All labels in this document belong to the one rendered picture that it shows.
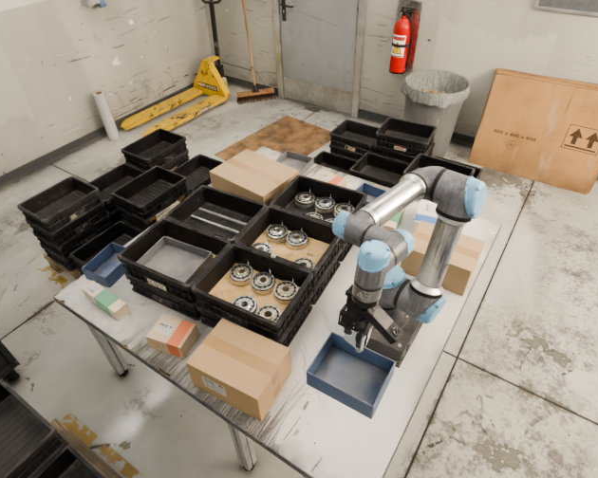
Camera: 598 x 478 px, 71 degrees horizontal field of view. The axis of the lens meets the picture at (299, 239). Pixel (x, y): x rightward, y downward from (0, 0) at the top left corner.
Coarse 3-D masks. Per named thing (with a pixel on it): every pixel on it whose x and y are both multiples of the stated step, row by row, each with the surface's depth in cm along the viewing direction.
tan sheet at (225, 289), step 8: (256, 272) 185; (224, 280) 182; (216, 288) 178; (224, 288) 178; (232, 288) 178; (240, 288) 178; (248, 288) 178; (216, 296) 175; (224, 296) 175; (232, 296) 175; (256, 296) 175; (264, 296) 175; (272, 296) 174; (264, 304) 171; (272, 304) 171; (280, 304) 171
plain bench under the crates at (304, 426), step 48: (336, 288) 194; (96, 336) 214; (144, 336) 177; (432, 336) 174; (192, 384) 160; (288, 384) 159; (240, 432) 172; (288, 432) 146; (336, 432) 145; (384, 432) 145
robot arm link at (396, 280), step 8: (392, 272) 155; (400, 272) 155; (384, 280) 153; (392, 280) 152; (400, 280) 152; (408, 280) 154; (384, 288) 153; (392, 288) 152; (400, 288) 151; (384, 296) 155; (392, 296) 153; (384, 304) 159; (392, 304) 155
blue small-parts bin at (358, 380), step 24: (336, 336) 123; (312, 360) 117; (336, 360) 124; (360, 360) 124; (384, 360) 118; (312, 384) 117; (336, 384) 118; (360, 384) 118; (384, 384) 111; (360, 408) 111
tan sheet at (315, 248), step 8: (264, 232) 204; (256, 240) 200; (264, 240) 200; (312, 240) 200; (272, 248) 196; (280, 248) 196; (288, 248) 196; (304, 248) 195; (312, 248) 195; (320, 248) 195; (280, 256) 192; (288, 256) 192; (296, 256) 192; (304, 256) 192; (312, 256) 191; (320, 256) 191
